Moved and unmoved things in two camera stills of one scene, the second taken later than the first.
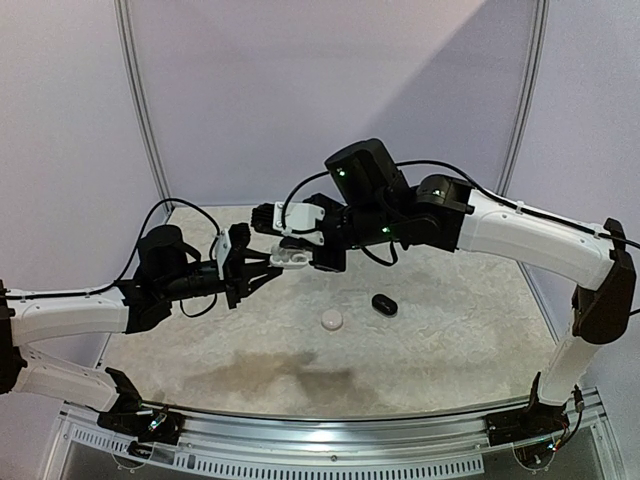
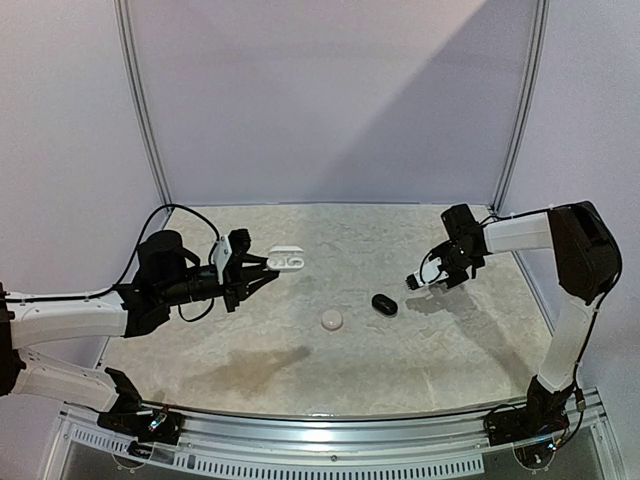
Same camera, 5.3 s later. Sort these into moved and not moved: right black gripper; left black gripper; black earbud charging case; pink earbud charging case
Moved: right black gripper
Not moved: pink earbud charging case; black earbud charging case; left black gripper
